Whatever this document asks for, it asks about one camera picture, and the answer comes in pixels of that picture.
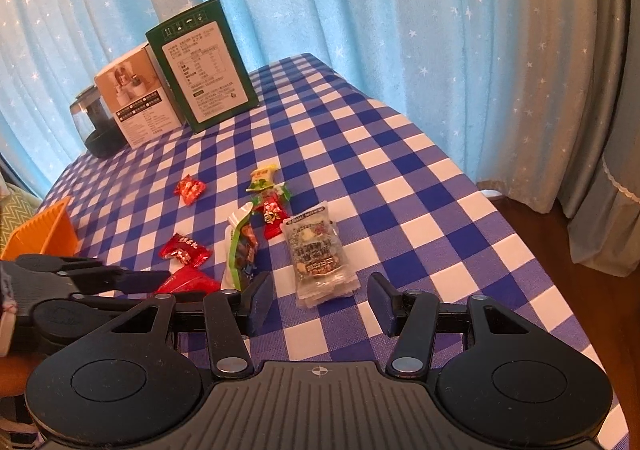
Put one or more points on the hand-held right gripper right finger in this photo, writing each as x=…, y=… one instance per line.
x=380, y=302

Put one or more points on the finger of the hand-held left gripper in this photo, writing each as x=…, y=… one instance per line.
x=140, y=287
x=145, y=276

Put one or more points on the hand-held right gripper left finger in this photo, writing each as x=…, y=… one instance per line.
x=261, y=302

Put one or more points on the orange plastic tray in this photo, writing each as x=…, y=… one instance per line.
x=45, y=235

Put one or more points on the clear mixed nut packet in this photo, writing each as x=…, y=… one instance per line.
x=317, y=255

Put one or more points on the red and white candy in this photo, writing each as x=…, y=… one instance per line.
x=272, y=222

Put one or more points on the green zigzag cushion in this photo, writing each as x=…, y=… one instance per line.
x=20, y=215

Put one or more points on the blue white checked tablecloth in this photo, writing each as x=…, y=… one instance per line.
x=400, y=180

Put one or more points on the yellow and green wrapped candy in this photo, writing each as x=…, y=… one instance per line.
x=262, y=175

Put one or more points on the glass lamp with black base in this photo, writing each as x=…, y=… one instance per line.
x=100, y=143

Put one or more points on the white printed carton box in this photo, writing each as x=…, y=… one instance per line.
x=135, y=100

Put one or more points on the green printed carton box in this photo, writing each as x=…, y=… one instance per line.
x=210, y=70

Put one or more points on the grey curtain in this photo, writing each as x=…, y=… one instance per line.
x=615, y=105

